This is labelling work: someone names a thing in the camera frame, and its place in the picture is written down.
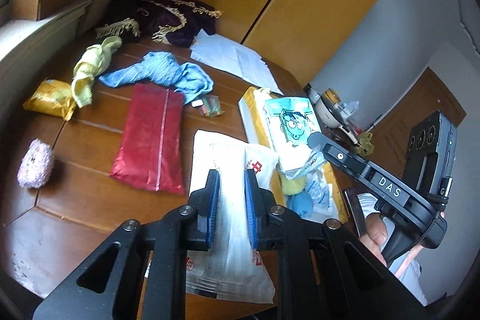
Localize yellow lined white box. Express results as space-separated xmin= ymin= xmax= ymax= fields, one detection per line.
xmin=238 ymin=87 xmax=348 ymax=223

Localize red tissue pack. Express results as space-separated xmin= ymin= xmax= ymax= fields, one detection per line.
xmin=110 ymin=84 xmax=184 ymax=195

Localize white plastic package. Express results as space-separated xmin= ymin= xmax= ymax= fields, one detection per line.
xmin=185 ymin=130 xmax=278 ymax=305

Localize cartoon tissue pack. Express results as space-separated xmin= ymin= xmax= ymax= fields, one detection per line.
xmin=264 ymin=97 xmax=326 ymax=179

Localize zip bag of pens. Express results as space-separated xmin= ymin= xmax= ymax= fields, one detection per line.
xmin=191 ymin=94 xmax=224 ymax=118

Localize blue towel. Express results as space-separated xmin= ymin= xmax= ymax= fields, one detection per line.
xmin=98 ymin=51 xmax=214 ymax=105

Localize pink plush toy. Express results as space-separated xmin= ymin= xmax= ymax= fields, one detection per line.
xmin=17 ymin=139 xmax=55 ymax=189

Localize yellow towel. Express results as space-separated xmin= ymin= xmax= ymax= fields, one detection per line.
xmin=71 ymin=36 xmax=122 ymax=108

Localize yellow snack bag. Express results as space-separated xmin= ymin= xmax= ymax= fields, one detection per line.
xmin=23 ymin=79 xmax=77 ymax=121

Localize person's right hand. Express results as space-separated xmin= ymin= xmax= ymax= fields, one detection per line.
xmin=360 ymin=213 xmax=424 ymax=279

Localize white rice cooker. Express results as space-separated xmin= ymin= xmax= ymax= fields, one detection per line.
xmin=314 ymin=95 xmax=356 ymax=128

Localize brown wooden door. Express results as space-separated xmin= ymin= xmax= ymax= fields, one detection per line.
xmin=368 ymin=68 xmax=466 ymax=177

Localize yellow ceramic jar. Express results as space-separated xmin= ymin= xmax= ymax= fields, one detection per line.
xmin=325 ymin=88 xmax=341 ymax=103

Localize white paper sheets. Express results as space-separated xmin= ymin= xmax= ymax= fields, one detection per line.
xmin=190 ymin=30 xmax=282 ymax=95

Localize purple gold fringed cloth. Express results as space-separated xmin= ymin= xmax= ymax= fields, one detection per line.
xmin=95 ymin=0 xmax=223 ymax=48

